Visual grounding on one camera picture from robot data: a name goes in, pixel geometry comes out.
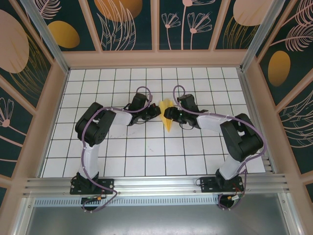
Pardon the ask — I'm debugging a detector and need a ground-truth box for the aluminium corner post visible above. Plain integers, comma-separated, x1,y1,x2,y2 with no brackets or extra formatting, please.
241,0,287,72
19,0,70,75

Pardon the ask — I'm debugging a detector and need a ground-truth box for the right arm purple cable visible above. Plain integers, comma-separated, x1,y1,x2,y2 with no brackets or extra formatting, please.
173,85,267,211

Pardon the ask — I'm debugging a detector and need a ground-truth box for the grey metal panel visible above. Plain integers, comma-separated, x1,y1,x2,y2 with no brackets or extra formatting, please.
23,205,293,235

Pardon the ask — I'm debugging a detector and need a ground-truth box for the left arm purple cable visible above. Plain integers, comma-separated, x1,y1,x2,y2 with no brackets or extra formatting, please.
82,86,154,214

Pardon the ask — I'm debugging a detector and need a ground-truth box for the long aluminium mounting rail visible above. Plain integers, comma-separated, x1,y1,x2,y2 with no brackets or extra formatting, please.
23,173,291,196

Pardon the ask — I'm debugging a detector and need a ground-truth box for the aluminium side rail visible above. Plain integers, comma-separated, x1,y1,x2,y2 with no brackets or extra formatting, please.
238,68,276,175

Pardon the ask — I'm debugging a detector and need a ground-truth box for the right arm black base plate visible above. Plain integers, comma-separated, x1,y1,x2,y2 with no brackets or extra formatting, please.
200,176,244,193

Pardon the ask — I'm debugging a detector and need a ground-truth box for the slotted grey cable duct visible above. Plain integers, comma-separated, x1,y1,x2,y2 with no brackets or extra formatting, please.
34,197,221,207

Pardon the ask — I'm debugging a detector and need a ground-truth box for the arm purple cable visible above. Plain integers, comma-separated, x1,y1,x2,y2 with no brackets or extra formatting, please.
173,85,267,211
82,86,154,214

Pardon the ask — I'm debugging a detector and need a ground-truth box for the yellow cloth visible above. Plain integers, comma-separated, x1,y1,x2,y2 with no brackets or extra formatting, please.
158,98,177,133

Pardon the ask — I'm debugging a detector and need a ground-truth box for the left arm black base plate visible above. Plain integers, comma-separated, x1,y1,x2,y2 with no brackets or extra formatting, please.
70,178,115,195

